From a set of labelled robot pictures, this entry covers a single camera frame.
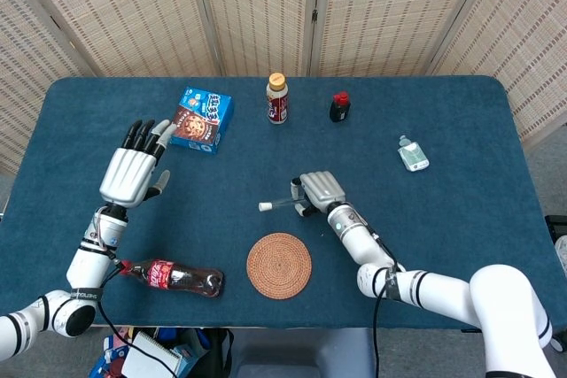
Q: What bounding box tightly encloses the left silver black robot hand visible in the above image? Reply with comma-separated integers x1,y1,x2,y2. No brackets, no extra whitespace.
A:
98,119,178,210

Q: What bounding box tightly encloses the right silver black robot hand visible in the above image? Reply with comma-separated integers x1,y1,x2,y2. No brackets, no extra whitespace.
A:
290,170,346,219

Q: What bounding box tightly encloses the clear glass test tube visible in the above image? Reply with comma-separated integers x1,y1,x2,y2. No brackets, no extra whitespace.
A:
269,198,307,210

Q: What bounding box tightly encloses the black bottle with red cap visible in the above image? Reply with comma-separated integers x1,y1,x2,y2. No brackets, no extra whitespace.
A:
329,91,352,124

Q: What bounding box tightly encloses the round woven rattan coaster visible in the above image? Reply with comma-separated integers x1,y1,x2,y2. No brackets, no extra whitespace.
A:
245,232,313,301

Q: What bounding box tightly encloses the blue cookie box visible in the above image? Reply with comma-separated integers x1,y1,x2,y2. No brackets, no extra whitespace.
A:
164,86,235,156

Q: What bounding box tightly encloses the coffee bottle with yellow cap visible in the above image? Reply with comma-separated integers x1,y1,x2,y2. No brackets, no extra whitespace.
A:
265,72,291,126

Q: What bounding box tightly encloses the small green white sanitizer bottle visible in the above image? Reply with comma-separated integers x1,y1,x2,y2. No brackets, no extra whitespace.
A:
397,135,431,173

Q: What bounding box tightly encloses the cola bottle with red label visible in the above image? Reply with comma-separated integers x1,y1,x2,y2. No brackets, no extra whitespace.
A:
117,258,226,298

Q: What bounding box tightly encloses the blue table cloth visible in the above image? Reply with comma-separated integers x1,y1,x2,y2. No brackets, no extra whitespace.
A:
9,75,555,330

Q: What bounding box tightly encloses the woven bamboo screen panel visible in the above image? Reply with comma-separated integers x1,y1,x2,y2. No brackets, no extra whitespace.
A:
190,0,320,78
309,0,493,78
17,0,222,78
0,0,97,178
427,0,567,151

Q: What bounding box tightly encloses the blue red snack package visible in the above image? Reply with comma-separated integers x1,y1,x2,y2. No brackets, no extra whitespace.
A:
87,328,134,378

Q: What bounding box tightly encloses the white spiral notebook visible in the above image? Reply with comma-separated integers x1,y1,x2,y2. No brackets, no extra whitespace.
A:
120,331,183,378

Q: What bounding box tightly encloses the black box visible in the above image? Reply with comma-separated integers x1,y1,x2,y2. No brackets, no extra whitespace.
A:
543,214,567,237

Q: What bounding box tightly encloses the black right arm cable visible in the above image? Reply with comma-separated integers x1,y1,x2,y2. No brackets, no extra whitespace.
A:
366,228,400,378

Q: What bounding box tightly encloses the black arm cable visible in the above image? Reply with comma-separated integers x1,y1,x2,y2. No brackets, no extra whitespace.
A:
96,248,179,378
366,228,400,378

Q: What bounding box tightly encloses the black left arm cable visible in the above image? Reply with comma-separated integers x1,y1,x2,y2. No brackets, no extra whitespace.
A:
96,248,179,378

